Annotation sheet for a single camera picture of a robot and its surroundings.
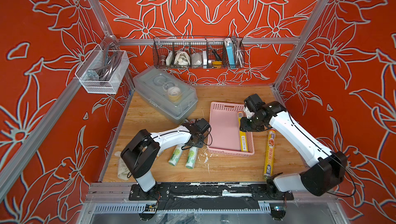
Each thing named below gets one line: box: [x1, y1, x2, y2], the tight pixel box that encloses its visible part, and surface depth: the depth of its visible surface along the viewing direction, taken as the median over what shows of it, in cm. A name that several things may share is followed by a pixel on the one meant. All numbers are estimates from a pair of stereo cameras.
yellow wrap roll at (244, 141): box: [237, 110, 249, 153], surface depth 88 cm
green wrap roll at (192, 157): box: [185, 146, 200, 169], surface depth 81 cm
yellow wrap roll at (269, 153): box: [263, 129, 276, 178], surface depth 82 cm
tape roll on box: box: [167, 86, 183, 103], surface depth 94 cm
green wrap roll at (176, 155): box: [168, 144, 184, 167], surface depth 82 cm
